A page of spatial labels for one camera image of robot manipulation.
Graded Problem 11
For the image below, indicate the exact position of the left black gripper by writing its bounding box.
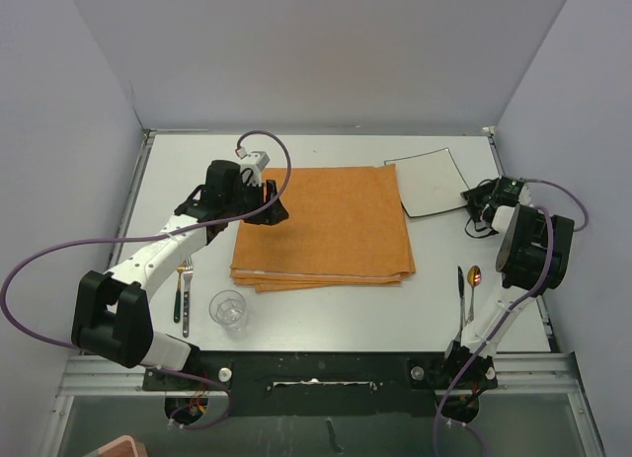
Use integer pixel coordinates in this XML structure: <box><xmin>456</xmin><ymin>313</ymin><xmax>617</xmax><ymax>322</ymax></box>
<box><xmin>224</xmin><ymin>177</ymin><xmax>286</xmax><ymax>224</ymax></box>

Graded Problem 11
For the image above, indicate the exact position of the white square plate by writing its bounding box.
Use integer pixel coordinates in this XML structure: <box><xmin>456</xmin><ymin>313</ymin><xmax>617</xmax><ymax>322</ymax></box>
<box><xmin>384</xmin><ymin>148</ymin><xmax>468</xmax><ymax>218</ymax></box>

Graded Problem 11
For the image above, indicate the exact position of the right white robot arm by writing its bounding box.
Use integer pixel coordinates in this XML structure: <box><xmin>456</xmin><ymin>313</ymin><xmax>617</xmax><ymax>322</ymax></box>
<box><xmin>438</xmin><ymin>176</ymin><xmax>588</xmax><ymax>387</ymax></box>

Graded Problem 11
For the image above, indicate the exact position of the silver fork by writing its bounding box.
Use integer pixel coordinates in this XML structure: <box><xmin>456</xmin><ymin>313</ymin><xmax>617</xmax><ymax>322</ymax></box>
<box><xmin>183</xmin><ymin>258</ymin><xmax>194</xmax><ymax>339</ymax></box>

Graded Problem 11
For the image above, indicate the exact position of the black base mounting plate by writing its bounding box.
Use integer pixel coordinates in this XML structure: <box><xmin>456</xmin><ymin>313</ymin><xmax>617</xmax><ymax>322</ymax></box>
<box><xmin>142</xmin><ymin>351</ymin><xmax>498</xmax><ymax>418</ymax></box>

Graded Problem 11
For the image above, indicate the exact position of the clear drinking glass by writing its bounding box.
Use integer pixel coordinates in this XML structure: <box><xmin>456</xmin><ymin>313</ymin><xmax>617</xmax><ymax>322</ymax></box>
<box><xmin>208</xmin><ymin>289</ymin><xmax>248</xmax><ymax>332</ymax></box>

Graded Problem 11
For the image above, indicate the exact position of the pink box corner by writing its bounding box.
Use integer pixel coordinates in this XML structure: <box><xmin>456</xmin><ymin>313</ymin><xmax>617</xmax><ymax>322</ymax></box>
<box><xmin>96</xmin><ymin>435</ymin><xmax>148</xmax><ymax>457</ymax></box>

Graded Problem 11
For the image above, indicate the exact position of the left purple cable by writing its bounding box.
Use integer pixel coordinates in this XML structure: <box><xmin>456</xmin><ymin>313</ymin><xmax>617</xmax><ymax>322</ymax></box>
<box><xmin>0</xmin><ymin>129</ymin><xmax>291</xmax><ymax>432</ymax></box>

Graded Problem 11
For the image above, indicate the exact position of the copper bowl spoon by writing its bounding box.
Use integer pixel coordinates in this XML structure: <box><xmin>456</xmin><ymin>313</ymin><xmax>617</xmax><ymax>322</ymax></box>
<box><xmin>467</xmin><ymin>265</ymin><xmax>482</xmax><ymax>324</ymax></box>

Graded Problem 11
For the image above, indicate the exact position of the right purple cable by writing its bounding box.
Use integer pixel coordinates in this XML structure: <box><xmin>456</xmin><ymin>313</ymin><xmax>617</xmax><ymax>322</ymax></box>
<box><xmin>432</xmin><ymin>178</ymin><xmax>591</xmax><ymax>457</ymax></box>

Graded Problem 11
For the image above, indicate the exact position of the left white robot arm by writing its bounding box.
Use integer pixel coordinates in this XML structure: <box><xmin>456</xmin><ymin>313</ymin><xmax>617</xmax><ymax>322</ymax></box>
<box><xmin>71</xmin><ymin>151</ymin><xmax>289</xmax><ymax>389</ymax></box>

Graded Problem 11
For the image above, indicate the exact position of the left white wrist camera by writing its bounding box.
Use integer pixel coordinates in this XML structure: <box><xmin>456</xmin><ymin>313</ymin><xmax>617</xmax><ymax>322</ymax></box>
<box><xmin>236</xmin><ymin>148</ymin><xmax>270</xmax><ymax>187</ymax></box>

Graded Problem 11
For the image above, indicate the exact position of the orange cloth napkin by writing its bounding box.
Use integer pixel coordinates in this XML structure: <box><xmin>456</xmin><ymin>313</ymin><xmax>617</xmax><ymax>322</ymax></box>
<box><xmin>230</xmin><ymin>165</ymin><xmax>416</xmax><ymax>292</ymax></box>

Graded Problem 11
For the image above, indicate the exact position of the purple cable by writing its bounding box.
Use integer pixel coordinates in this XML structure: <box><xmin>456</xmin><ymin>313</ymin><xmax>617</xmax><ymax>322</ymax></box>
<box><xmin>0</xmin><ymin>129</ymin><xmax>291</xmax><ymax>432</ymax></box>
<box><xmin>432</xmin><ymin>178</ymin><xmax>591</xmax><ymax>457</ymax></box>

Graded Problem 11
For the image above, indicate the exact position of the gold fork green handle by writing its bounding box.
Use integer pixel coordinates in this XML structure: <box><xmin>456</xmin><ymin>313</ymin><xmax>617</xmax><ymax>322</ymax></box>
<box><xmin>173</xmin><ymin>264</ymin><xmax>186</xmax><ymax>323</ymax></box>

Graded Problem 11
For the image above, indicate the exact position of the silver table knife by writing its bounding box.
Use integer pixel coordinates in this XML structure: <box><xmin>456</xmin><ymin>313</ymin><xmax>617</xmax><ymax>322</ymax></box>
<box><xmin>457</xmin><ymin>266</ymin><xmax>466</xmax><ymax>336</ymax></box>

